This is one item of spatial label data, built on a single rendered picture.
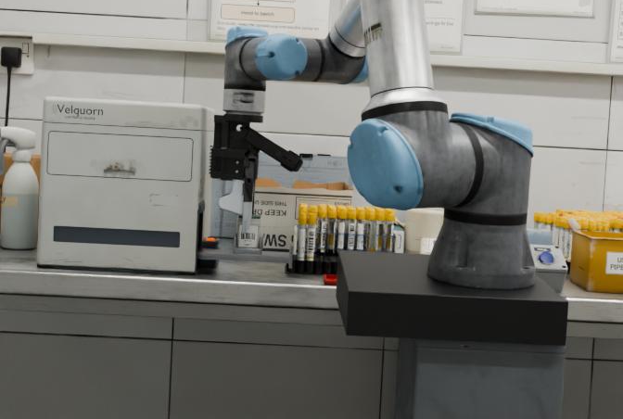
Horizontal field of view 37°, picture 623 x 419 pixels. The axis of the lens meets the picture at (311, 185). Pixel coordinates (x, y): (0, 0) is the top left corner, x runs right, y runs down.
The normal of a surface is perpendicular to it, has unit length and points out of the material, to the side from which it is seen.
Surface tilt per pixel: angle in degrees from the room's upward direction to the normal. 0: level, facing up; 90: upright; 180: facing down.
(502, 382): 90
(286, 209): 93
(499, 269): 76
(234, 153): 90
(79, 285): 90
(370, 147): 99
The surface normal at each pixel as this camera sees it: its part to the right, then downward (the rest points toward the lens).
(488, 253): -0.08, -0.19
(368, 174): -0.84, 0.14
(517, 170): 0.54, 0.12
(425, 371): 0.02, 0.05
